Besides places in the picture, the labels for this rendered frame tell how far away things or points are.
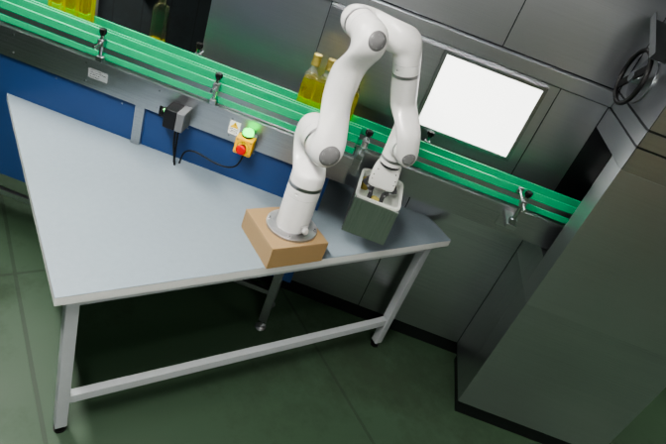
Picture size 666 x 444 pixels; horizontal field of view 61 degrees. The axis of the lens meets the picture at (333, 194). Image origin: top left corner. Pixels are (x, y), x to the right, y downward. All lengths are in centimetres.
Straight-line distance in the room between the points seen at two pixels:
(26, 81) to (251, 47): 92
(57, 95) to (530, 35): 188
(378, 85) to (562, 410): 166
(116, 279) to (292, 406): 109
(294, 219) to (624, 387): 161
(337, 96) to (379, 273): 128
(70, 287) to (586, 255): 177
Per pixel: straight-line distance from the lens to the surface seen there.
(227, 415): 250
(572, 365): 269
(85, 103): 252
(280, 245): 195
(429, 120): 238
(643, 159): 217
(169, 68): 228
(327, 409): 264
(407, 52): 180
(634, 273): 242
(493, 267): 279
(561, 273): 236
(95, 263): 189
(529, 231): 244
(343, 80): 175
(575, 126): 248
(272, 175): 231
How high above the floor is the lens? 205
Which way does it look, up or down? 32 degrees down
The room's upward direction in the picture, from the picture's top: 21 degrees clockwise
